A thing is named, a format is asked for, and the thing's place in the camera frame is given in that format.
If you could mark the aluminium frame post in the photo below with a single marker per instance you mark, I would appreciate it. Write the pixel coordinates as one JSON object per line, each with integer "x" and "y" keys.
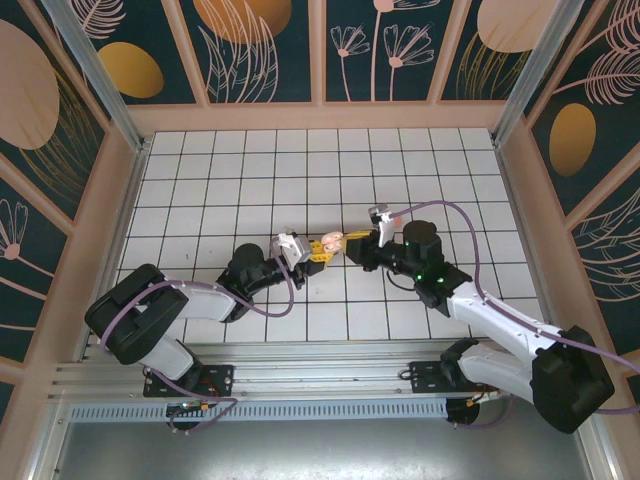
{"x": 530, "y": 75}
{"x": 100, "y": 80}

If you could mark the grey sheet metal panel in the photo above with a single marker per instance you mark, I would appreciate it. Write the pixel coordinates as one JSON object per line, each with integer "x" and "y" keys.
{"x": 320, "y": 450}

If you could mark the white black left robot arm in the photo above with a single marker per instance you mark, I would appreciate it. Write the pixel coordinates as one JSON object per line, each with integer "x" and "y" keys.
{"x": 200, "y": 302}

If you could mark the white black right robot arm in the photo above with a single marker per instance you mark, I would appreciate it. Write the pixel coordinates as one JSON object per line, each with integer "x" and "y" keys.
{"x": 500, "y": 320}

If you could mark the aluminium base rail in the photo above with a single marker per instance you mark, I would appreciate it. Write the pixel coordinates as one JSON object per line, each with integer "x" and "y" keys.
{"x": 320, "y": 372}

